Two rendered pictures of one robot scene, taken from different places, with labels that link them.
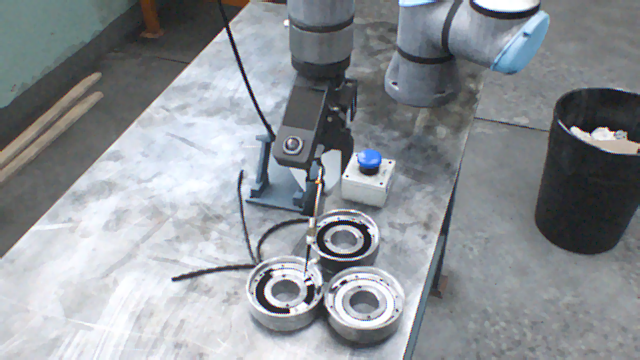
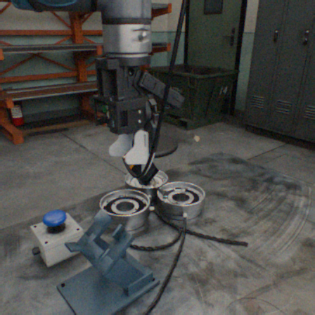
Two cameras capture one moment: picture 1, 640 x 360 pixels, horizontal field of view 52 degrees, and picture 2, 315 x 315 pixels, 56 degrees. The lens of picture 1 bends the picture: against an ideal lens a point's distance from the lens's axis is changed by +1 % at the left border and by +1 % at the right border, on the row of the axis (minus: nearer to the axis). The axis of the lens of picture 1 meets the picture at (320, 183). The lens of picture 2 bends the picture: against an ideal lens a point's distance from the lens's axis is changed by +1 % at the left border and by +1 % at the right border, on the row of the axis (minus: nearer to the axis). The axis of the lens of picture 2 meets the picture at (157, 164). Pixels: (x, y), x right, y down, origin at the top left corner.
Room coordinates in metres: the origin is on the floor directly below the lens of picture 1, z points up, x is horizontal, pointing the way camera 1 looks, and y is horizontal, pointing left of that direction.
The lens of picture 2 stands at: (1.08, 0.31, 1.17)
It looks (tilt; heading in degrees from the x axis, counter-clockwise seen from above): 25 degrees down; 212
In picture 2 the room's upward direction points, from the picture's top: straight up
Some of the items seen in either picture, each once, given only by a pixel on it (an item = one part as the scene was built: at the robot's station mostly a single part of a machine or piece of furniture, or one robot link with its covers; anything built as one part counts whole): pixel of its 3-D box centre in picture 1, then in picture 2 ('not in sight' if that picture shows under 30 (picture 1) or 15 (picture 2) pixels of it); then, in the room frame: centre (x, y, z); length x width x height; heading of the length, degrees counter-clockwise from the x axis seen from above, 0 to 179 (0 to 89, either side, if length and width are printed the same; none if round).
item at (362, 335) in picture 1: (364, 305); (146, 185); (0.55, -0.06, 0.82); 0.10 x 0.10 x 0.04
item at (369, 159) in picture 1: (369, 166); (55, 226); (0.81, -0.08, 0.85); 0.04 x 0.04 x 0.05
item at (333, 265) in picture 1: (343, 243); (125, 209); (0.67, -0.03, 0.82); 0.10 x 0.10 x 0.04
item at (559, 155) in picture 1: (594, 174); not in sight; (1.54, -0.84, 0.21); 0.34 x 0.34 x 0.43
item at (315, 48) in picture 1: (318, 35); (129, 41); (0.68, 0.00, 1.15); 0.08 x 0.08 x 0.05
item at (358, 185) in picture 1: (369, 177); (55, 238); (0.81, -0.08, 0.82); 0.08 x 0.07 x 0.05; 161
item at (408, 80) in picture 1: (424, 64); not in sight; (1.12, -0.20, 0.85); 0.15 x 0.15 x 0.10
